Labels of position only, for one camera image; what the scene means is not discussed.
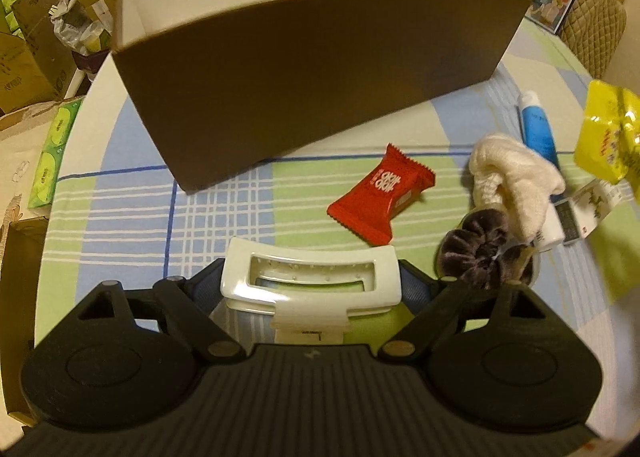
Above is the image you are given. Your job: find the dark velvet scrunchie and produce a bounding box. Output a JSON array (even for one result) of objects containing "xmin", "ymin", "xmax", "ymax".
[{"xmin": 437, "ymin": 210, "xmax": 538, "ymax": 290}]

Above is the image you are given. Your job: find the beige printed cloth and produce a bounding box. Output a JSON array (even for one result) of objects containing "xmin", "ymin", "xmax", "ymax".
[{"xmin": 0, "ymin": 97, "xmax": 86, "ymax": 238}]

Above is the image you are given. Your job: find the white box with green print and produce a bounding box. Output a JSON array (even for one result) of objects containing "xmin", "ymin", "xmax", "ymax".
[{"xmin": 552, "ymin": 177, "xmax": 623, "ymax": 243}]

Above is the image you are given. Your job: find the purple octagonal container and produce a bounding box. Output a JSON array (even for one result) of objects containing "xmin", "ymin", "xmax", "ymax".
[{"xmin": 72, "ymin": 48, "xmax": 112, "ymax": 74}]

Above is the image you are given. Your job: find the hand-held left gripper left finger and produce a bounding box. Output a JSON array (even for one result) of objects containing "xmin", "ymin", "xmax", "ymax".
[{"xmin": 75, "ymin": 259, "xmax": 246, "ymax": 363}]

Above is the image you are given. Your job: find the large open cardboard box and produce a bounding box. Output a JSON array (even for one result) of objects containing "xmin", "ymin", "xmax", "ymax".
[{"xmin": 0, "ymin": 0, "xmax": 78, "ymax": 115}]

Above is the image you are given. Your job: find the white plastic hair clip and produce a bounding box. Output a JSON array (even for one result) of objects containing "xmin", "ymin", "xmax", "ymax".
[{"xmin": 220, "ymin": 237, "xmax": 403, "ymax": 345}]

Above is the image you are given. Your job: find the yellow snack packet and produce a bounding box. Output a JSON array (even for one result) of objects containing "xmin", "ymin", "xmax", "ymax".
[{"xmin": 573, "ymin": 80, "xmax": 640, "ymax": 183}]

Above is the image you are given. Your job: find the green tissue pack bundle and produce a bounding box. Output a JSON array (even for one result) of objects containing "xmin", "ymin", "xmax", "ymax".
[{"xmin": 27, "ymin": 104, "xmax": 83, "ymax": 210}]

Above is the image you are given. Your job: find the crumpled plastic bag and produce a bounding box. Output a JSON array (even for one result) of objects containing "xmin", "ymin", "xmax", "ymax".
[{"xmin": 50, "ymin": 0, "xmax": 113, "ymax": 58}]

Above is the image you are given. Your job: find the red candy packet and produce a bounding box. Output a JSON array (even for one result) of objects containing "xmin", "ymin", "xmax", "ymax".
[{"xmin": 326, "ymin": 143, "xmax": 436, "ymax": 245}]

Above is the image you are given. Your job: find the white knitted sock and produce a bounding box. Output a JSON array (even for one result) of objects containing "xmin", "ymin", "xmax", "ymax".
[{"xmin": 467, "ymin": 134, "xmax": 567, "ymax": 242}]

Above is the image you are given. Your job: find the beige quilted chair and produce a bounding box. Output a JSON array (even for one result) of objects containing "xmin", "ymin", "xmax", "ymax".
[{"xmin": 560, "ymin": 0, "xmax": 628, "ymax": 78}]

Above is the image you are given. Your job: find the plaid tablecloth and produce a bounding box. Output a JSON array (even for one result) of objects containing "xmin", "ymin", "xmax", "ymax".
[{"xmin": 35, "ymin": 24, "xmax": 640, "ymax": 440}]

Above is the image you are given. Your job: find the brown cardboard box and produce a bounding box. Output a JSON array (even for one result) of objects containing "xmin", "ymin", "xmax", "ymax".
[{"xmin": 111, "ymin": 0, "xmax": 533, "ymax": 194}]

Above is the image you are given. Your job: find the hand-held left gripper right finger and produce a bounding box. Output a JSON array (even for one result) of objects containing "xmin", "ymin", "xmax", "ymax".
[{"xmin": 377, "ymin": 259, "xmax": 551, "ymax": 363}]

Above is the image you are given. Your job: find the blue and white tube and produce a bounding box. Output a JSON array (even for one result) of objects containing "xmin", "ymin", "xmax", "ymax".
[{"xmin": 516, "ymin": 90, "xmax": 568, "ymax": 250}]

